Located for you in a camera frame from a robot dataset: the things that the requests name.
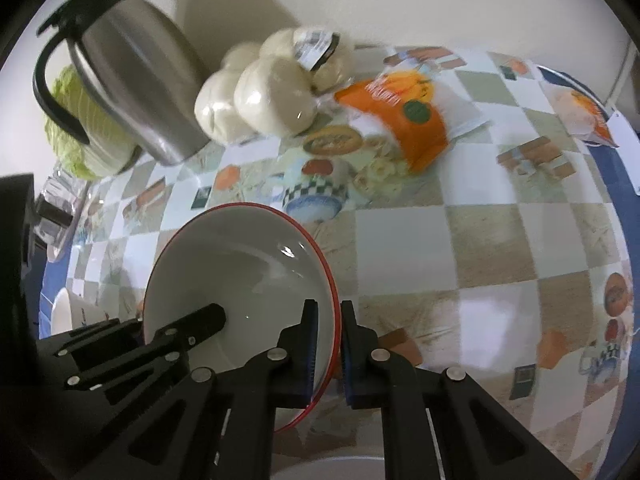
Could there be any bag of steamed buns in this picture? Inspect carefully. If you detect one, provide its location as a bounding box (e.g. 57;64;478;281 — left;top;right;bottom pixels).
194;25;357;143

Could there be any glass coffee pot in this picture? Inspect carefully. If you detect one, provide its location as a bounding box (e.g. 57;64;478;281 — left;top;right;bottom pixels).
36;199;72;242

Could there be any clear glass tray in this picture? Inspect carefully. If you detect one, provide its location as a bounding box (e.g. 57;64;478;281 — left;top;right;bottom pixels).
46;180;93;263

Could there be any strawberry print bowl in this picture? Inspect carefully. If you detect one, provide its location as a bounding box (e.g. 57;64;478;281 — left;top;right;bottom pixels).
142;202;337;433

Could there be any printed checked tablecloth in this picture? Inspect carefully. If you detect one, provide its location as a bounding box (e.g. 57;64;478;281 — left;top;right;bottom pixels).
40;45;640;480

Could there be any white cabinet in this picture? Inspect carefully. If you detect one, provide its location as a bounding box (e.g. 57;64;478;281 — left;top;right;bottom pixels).
607;35;640;131

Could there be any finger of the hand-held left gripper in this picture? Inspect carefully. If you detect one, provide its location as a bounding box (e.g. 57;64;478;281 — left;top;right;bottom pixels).
36;317;147;361
64;303;227;406

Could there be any blue checked cloth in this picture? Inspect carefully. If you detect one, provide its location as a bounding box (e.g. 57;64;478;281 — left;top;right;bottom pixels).
39;62;640;480

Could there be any orange snack packet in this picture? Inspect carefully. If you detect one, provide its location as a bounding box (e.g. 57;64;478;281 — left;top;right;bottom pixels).
334;69;491;175
560;87;621;148

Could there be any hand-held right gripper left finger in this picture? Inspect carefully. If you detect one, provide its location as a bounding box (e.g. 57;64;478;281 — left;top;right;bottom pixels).
52;299;321;480

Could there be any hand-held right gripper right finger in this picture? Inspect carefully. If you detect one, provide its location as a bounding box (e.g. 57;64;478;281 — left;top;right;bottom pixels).
341;300;590;480

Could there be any stainless steel thermos jug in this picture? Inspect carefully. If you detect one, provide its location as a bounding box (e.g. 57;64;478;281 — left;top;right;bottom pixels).
32;0;211;166

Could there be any napa cabbage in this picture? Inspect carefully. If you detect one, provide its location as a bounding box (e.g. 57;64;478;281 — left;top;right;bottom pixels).
44;65;141;178

